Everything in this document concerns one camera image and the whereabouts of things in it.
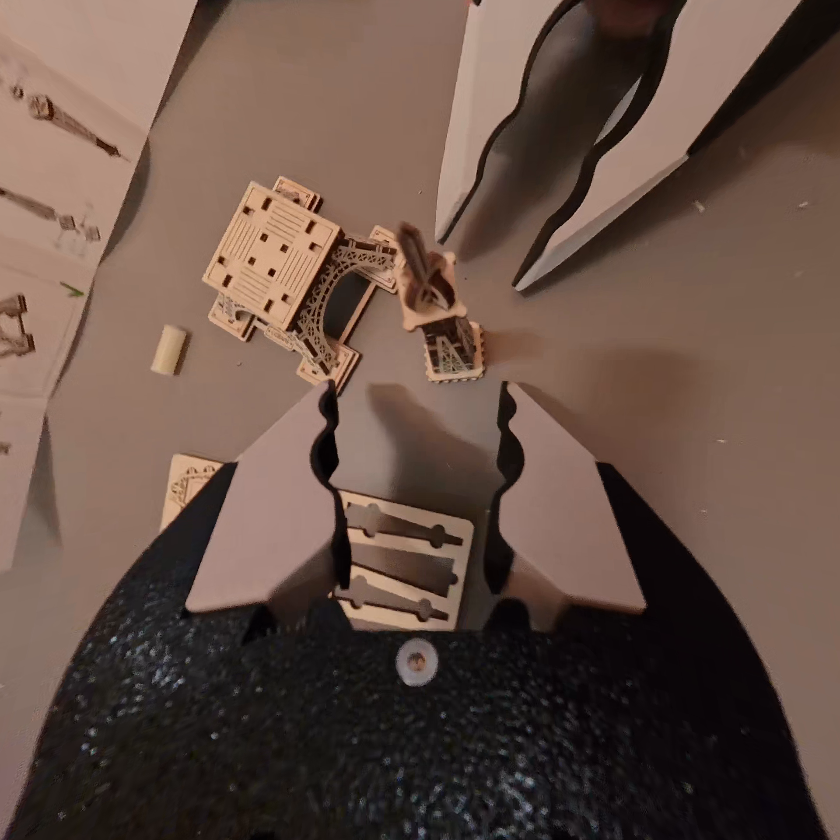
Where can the wooden tower model spire section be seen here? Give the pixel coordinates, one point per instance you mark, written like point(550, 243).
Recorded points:
point(453, 354)

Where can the grey desk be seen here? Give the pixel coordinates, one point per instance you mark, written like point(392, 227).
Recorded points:
point(656, 394)

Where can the paper instruction sheet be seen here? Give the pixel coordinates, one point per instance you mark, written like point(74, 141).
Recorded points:
point(79, 65)

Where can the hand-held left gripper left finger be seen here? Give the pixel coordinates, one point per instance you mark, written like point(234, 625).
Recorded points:
point(262, 525)

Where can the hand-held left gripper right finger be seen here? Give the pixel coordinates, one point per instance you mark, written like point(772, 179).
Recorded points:
point(564, 525)

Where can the small cream wax piece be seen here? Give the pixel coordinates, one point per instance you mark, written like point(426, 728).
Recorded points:
point(169, 350)

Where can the wooden sheet with arch parts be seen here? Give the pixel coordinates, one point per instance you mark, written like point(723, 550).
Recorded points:
point(184, 485)

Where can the wooden sheet with spire cut-outs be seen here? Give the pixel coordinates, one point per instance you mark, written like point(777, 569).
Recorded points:
point(420, 518)

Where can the wooden tower model base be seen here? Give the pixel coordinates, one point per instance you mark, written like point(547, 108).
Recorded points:
point(269, 262)

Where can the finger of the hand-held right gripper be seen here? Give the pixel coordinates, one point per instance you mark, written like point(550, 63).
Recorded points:
point(489, 79)
point(709, 72)

